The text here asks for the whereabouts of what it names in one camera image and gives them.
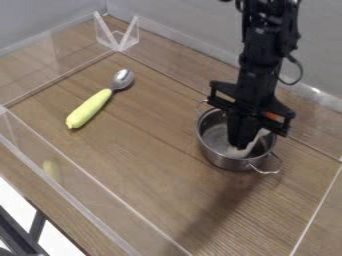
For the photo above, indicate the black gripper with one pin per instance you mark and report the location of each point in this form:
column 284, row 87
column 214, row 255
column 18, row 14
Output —
column 250, row 97

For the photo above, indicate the silver pot with handles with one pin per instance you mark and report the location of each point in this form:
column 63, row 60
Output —
column 212, row 136

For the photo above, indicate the plush mushroom toy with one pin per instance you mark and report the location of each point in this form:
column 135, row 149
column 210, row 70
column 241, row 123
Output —
column 238, row 153

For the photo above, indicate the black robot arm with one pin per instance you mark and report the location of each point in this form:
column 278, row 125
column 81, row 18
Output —
column 270, row 32

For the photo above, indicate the dark metal table leg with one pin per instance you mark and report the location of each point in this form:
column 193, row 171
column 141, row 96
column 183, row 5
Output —
column 22, row 242

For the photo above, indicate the spoon with yellow-green handle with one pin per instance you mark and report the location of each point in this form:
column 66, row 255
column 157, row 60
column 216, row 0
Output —
column 91, row 106

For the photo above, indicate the clear acrylic enclosure wall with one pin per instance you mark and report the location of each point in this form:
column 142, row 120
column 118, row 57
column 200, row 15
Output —
column 125, row 183

